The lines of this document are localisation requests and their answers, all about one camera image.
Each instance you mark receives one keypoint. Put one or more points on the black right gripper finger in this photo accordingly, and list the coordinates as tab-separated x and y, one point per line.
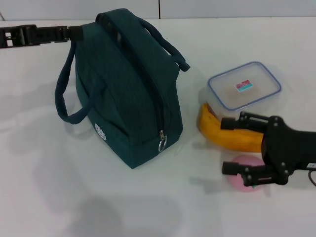
229	123
232	168

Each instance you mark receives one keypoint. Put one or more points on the pink toy peach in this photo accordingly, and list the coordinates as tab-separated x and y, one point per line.
235	184

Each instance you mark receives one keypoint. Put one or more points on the clear plastic blue-rimmed food container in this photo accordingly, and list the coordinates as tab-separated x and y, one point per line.
222	89

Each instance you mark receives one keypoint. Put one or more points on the yellow banana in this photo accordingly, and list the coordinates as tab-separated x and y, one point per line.
222	138

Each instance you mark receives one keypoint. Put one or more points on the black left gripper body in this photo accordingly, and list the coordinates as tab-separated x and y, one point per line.
14	37

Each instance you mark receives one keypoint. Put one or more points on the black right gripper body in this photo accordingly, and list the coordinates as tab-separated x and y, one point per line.
284	148

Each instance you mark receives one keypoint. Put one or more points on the dark teal insulated lunch bag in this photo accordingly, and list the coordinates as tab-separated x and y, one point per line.
123	98

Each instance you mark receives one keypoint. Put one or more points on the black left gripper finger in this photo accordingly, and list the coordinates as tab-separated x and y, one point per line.
74	33

